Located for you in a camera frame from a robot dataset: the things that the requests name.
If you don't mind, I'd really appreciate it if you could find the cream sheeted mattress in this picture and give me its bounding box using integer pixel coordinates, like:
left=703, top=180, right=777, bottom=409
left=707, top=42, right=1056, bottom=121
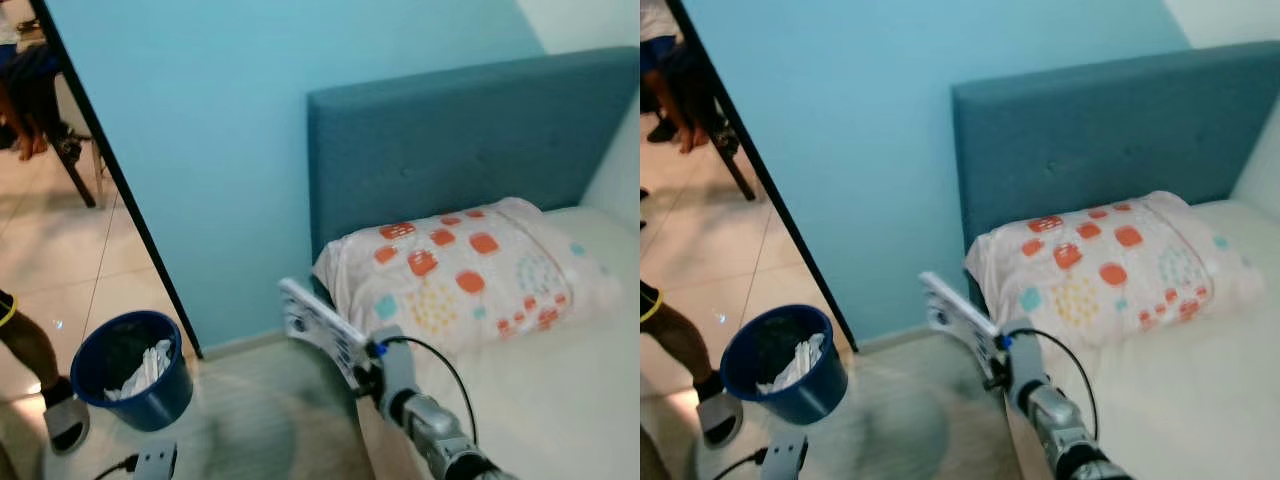
left=1005, top=198, right=1280, bottom=480
left=355, top=205, right=640, bottom=480

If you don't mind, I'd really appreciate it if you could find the black door frame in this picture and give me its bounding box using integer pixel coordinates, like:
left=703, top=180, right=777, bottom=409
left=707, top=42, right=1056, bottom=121
left=30, top=0, right=205, bottom=359
left=665, top=0, right=860, bottom=352

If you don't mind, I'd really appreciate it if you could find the standing person in black shorts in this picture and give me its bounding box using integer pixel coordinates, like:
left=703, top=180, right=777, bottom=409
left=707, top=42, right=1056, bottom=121
left=640, top=280, right=747, bottom=449
left=0, top=290, right=92, bottom=457

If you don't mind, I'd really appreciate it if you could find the pink patterned pillow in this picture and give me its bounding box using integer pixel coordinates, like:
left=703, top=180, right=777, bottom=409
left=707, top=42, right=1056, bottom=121
left=313, top=197, right=622, bottom=357
left=964, top=190, right=1267, bottom=348

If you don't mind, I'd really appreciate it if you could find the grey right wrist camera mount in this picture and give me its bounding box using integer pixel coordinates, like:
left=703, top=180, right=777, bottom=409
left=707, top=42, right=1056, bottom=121
left=1000, top=318, right=1051, bottom=411
left=368, top=325, right=422, bottom=403

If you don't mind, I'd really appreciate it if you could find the dark blue waste bin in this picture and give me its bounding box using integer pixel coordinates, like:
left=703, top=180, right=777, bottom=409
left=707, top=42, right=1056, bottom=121
left=720, top=304, right=850, bottom=426
left=70, top=310, right=195, bottom=433

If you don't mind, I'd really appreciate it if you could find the seated person in blue shorts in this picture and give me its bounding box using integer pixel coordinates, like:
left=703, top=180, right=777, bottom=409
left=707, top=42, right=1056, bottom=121
left=0, top=0, right=67, bottom=163
left=640, top=0, right=737, bottom=157

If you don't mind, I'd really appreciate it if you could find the black chair leg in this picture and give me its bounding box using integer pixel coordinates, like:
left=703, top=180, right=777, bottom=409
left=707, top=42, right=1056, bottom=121
left=55, top=130, right=101, bottom=210
left=714, top=120, right=759, bottom=202

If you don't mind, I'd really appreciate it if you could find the white and blue printed box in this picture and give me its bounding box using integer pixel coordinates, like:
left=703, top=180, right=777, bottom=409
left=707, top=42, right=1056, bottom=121
left=278, top=277, right=372, bottom=391
left=919, top=270, right=1012, bottom=377

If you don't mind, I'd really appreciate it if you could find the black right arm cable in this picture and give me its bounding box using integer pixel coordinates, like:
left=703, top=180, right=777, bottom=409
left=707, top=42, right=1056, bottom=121
left=385, top=335, right=480, bottom=447
left=1010, top=328, right=1100, bottom=443

